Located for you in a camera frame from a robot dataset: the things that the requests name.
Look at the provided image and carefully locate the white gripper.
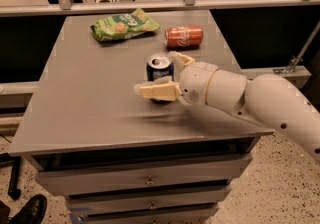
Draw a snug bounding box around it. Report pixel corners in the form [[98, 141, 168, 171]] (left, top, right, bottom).
[[133, 51, 218, 105]]

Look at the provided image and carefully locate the blue pepsi can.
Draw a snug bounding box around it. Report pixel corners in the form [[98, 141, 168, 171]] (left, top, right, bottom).
[[145, 52, 175, 104]]

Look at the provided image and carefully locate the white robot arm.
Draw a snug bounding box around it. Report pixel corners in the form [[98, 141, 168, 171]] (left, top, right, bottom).
[[134, 51, 320, 162]]

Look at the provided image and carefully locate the orange soda can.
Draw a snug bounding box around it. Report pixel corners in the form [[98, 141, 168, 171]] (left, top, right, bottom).
[[165, 25, 203, 48]]

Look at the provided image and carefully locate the green snack bag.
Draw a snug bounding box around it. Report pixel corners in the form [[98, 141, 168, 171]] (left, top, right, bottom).
[[90, 8, 160, 42]]

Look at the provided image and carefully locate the grey drawer cabinet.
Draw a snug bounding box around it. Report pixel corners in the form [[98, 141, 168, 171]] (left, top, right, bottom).
[[9, 16, 267, 224]]

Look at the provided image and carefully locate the black chair leg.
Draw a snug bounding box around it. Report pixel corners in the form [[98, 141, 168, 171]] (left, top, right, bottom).
[[0, 153, 21, 200]]

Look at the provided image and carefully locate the black leather shoe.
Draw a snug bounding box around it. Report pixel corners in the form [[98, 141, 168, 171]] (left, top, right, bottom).
[[6, 194, 47, 224]]

